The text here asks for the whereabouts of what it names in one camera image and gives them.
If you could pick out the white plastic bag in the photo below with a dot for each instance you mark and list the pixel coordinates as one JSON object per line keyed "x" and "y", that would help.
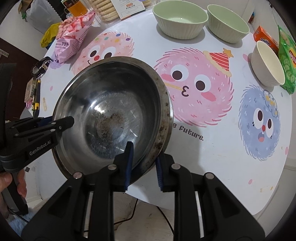
{"x": 41, "y": 15}

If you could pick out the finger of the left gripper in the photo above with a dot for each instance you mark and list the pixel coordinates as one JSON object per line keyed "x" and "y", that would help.
{"x": 29, "y": 123}
{"x": 28, "y": 138}

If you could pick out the stainless steel bowl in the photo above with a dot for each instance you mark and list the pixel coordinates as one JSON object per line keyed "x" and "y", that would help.
{"x": 113, "y": 102}

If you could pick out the pink snack bag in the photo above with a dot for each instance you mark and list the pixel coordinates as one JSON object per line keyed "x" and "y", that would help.
{"x": 70, "y": 36}

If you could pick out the small green ribbed bowl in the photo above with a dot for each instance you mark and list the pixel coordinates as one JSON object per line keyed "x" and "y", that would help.
{"x": 226, "y": 24}

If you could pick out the green Lays chips bag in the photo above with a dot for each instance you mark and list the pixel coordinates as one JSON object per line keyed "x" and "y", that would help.
{"x": 286, "y": 54}

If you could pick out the yellow plastic bag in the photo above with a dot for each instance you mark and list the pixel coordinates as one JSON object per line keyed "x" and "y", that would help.
{"x": 49, "y": 35}

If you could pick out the black wrist watch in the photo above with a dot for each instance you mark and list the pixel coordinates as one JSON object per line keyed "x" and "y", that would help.
{"x": 41, "y": 67}

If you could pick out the person's left hand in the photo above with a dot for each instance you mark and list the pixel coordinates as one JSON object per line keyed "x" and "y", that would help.
{"x": 14, "y": 195}

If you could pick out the wide green ribbed bowl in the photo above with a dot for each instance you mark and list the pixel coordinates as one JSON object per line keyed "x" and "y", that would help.
{"x": 180, "y": 19}

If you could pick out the orange Ovaltine box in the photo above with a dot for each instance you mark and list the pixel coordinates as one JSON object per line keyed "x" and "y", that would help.
{"x": 261, "y": 34}

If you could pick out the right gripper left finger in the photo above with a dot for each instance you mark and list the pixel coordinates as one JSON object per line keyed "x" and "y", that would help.
{"x": 114, "y": 177}

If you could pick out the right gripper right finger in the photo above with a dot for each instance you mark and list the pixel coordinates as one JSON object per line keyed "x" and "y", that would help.
{"x": 172, "y": 177}

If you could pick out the cream white ribbed bowl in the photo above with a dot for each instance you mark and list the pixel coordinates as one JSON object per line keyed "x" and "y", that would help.
{"x": 266, "y": 65}

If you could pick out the clear biscuit cracker box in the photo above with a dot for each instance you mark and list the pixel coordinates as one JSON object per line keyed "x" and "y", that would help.
{"x": 111, "y": 10}

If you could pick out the yellow black utility knife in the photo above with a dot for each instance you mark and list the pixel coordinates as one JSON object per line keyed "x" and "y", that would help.
{"x": 36, "y": 102}

